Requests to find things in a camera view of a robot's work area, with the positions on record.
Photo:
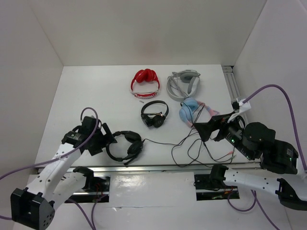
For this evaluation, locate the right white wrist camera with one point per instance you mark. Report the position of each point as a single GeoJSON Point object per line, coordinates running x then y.
{"type": "Point", "coordinates": [239, 107]}

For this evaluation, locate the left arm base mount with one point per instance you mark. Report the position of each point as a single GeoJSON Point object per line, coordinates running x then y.
{"type": "Point", "coordinates": [98, 190]}

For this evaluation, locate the grey white headphones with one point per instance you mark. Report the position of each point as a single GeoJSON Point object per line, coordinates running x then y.
{"type": "Point", "coordinates": [183, 84]}

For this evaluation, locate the small black on-ear headphones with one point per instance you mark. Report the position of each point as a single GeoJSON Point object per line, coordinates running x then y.
{"type": "Point", "coordinates": [154, 119]}

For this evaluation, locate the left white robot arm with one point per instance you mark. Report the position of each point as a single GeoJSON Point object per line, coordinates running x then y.
{"type": "Point", "coordinates": [35, 205]}

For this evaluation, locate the blue pink cat headphones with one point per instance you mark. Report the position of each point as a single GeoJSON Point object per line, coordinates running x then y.
{"type": "Point", "coordinates": [189, 106]}

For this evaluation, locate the aluminium side rail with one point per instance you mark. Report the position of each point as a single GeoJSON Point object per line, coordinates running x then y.
{"type": "Point", "coordinates": [232, 85]}

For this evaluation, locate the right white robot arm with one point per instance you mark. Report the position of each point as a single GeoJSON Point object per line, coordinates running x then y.
{"type": "Point", "coordinates": [255, 141]}

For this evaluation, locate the black headset with microphone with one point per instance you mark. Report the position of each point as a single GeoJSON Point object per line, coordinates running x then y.
{"type": "Point", "coordinates": [190, 150]}

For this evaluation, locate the red white headphones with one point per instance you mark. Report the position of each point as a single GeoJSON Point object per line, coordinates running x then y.
{"type": "Point", "coordinates": [143, 77]}

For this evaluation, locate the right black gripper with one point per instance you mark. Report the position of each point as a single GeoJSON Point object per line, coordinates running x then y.
{"type": "Point", "coordinates": [218, 121]}

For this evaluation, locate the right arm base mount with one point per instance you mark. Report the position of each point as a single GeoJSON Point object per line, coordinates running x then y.
{"type": "Point", "coordinates": [207, 190]}

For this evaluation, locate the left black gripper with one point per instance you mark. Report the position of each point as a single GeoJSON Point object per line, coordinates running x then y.
{"type": "Point", "coordinates": [106, 140]}

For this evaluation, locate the aluminium front rail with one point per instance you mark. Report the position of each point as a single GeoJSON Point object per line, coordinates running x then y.
{"type": "Point", "coordinates": [168, 168]}

